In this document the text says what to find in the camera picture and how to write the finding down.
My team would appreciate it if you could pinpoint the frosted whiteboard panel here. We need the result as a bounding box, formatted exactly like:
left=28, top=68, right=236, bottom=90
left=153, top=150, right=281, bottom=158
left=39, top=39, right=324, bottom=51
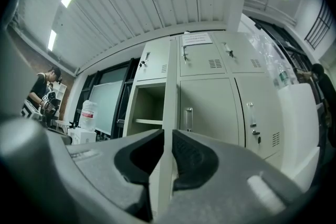
left=88, top=80, right=124, bottom=136

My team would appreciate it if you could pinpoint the grey metal locker cabinet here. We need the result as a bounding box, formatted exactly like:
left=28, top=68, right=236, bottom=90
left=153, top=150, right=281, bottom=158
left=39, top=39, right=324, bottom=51
left=122, top=30, right=287, bottom=218

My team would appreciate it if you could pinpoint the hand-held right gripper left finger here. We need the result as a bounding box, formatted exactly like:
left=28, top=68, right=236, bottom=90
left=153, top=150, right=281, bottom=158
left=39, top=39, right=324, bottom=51
left=67, top=129, right=165, bottom=221

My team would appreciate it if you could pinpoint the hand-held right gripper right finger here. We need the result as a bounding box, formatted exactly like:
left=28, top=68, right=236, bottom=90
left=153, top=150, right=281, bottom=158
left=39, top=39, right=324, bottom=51
left=167, top=129, right=302, bottom=224

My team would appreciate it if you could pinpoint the plastic wrapped bottle pack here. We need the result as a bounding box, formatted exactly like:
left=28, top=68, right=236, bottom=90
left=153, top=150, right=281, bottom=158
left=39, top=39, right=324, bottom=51
left=246, top=32, right=300, bottom=90

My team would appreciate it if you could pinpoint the white box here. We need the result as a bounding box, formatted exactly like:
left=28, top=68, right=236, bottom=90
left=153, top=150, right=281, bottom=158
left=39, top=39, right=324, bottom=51
left=285, top=146, right=323, bottom=194

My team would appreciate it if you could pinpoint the white round table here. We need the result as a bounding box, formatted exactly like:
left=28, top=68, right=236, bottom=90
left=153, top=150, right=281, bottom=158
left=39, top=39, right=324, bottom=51
left=54, top=119, right=76, bottom=131

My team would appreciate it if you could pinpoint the white water dispenser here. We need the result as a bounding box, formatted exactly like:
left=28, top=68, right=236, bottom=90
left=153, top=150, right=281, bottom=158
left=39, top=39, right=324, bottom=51
left=68, top=128, right=97, bottom=145

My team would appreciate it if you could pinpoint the locker door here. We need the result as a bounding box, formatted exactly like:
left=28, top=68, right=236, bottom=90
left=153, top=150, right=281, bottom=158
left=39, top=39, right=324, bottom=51
left=156, top=35, right=182, bottom=218

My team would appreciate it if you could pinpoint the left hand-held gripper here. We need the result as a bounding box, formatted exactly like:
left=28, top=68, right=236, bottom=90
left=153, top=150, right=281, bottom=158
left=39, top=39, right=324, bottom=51
left=20, top=102, right=44, bottom=121

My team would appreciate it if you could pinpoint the black metal railing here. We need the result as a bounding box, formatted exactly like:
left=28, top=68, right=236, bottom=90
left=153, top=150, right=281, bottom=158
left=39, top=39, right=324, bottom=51
left=304, top=1, right=334, bottom=49

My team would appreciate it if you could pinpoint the white paper notice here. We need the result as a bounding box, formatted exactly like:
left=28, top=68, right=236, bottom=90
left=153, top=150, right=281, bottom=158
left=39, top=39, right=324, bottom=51
left=182, top=32, right=214, bottom=47

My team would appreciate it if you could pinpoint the white arched shelf unit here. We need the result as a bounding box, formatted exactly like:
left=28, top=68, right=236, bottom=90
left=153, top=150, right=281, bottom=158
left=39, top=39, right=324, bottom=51
left=51, top=83, right=68, bottom=121

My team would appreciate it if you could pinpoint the large clear water bottle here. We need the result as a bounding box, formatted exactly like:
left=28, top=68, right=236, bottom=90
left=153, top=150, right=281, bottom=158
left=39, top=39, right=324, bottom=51
left=79, top=100, right=98, bottom=131

